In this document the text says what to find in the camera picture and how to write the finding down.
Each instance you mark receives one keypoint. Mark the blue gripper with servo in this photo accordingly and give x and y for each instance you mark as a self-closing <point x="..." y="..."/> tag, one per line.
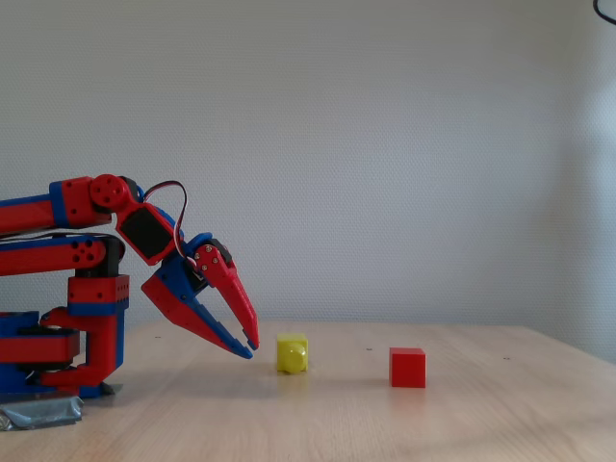
<point x="179" y="284"/>

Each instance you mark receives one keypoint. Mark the red cube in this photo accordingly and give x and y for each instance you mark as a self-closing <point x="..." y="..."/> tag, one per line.
<point x="408" y="368"/>

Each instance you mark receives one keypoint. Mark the red and blue robot base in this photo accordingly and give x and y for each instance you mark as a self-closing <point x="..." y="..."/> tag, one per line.
<point x="29" y="349"/>

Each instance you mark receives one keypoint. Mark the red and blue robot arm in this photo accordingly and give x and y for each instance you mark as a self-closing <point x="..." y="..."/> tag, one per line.
<point x="29" y="212"/>

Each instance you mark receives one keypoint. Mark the yellow cube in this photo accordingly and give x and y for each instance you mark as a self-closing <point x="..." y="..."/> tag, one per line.
<point x="291" y="353"/>

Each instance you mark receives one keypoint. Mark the grey duct tape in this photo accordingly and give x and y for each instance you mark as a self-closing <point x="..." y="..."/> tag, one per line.
<point x="38" y="411"/>

